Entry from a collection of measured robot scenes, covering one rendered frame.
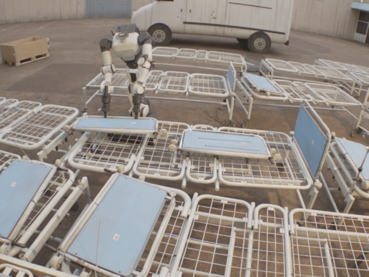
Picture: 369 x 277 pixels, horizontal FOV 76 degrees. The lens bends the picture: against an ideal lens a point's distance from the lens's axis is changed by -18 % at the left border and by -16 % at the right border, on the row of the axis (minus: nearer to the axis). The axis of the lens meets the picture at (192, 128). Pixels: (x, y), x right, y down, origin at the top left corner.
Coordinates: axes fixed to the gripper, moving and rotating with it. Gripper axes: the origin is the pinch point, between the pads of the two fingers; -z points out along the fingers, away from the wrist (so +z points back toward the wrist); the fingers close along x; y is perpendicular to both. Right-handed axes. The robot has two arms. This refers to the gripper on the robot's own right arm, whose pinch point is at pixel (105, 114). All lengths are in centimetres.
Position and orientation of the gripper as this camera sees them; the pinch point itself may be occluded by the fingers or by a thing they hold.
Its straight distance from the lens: 259.4
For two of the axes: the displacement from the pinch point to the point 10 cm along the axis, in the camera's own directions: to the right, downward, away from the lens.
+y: 10.0, 0.4, 0.9
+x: 0.8, 1.1, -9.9
